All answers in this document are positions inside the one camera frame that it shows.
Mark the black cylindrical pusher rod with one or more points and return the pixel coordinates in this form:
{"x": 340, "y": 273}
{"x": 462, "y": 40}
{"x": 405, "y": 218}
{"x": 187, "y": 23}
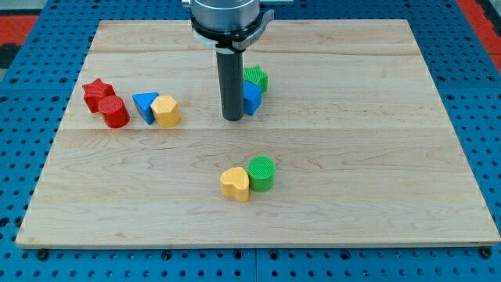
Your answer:
{"x": 230, "y": 77}

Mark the yellow hexagon block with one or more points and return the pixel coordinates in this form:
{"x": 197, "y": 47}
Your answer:
{"x": 166, "y": 111}

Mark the yellow heart block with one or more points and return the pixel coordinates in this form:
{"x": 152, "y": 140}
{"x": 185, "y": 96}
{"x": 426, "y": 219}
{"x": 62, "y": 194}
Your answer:
{"x": 235, "y": 183}

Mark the wooden board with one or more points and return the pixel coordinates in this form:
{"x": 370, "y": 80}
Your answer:
{"x": 365, "y": 153}

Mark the green star block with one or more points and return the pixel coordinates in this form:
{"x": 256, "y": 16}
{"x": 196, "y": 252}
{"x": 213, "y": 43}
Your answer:
{"x": 256, "y": 76}

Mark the blue cube block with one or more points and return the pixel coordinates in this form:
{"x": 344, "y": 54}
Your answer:
{"x": 252, "y": 94}

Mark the red star block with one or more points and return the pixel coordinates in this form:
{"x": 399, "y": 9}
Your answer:
{"x": 95, "y": 91}

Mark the green cylinder block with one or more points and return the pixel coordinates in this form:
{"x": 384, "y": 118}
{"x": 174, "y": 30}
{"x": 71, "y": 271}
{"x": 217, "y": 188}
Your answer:
{"x": 261, "y": 171}

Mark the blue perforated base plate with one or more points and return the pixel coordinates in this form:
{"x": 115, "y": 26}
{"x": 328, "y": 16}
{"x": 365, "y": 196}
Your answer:
{"x": 38, "y": 84}

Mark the red cylinder block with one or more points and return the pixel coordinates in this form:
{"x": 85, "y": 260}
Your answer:
{"x": 113, "y": 111}

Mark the blue triangle block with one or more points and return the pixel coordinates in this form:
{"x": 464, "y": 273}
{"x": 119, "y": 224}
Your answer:
{"x": 143, "y": 103}

